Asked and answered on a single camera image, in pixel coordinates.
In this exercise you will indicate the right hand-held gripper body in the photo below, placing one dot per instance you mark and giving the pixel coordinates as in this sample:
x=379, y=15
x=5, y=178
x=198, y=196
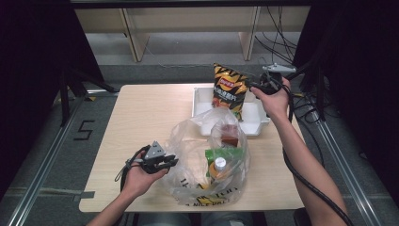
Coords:
x=271, y=83

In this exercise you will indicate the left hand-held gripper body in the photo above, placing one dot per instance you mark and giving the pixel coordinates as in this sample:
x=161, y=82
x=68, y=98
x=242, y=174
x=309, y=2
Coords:
x=154, y=152

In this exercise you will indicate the clear plastic bag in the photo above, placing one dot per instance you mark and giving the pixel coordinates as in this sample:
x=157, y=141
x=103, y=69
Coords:
x=188, y=157

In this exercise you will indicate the black yellow chips bag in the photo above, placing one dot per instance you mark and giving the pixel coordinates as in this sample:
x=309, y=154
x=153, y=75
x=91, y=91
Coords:
x=229, y=88

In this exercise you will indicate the white plastic bin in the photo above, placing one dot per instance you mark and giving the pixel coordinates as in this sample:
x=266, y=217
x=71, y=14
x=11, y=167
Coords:
x=254, y=121

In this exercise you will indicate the orange juice bottle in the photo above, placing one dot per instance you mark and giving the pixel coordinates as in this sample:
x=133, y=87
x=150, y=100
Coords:
x=218, y=171

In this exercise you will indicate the green snack packet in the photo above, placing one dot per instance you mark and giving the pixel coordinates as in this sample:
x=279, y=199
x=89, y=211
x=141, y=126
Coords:
x=226, y=153

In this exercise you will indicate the brown sausage packet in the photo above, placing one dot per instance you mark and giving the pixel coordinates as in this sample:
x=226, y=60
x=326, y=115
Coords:
x=229, y=136

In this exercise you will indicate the person's right hand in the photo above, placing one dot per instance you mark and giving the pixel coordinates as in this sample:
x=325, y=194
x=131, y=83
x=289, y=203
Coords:
x=274, y=102

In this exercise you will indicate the person's left hand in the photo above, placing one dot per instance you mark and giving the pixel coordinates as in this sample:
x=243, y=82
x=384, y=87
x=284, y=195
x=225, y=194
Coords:
x=139, y=180

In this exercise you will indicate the black metal stand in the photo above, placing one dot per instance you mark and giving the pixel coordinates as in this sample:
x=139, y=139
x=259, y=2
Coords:
x=65, y=100
x=320, y=91

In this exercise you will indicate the person's right leg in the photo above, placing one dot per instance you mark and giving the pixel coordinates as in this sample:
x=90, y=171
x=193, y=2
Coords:
x=226, y=220

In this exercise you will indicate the beige wooden desk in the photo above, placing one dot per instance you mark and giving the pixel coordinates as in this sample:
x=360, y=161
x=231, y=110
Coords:
x=188, y=19

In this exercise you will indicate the black curtain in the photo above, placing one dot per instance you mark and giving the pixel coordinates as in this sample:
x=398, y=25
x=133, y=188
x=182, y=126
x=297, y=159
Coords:
x=31, y=78
x=363, y=78

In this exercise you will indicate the aluminium floor rail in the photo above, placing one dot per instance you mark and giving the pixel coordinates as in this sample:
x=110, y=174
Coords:
x=40, y=175
x=348, y=179

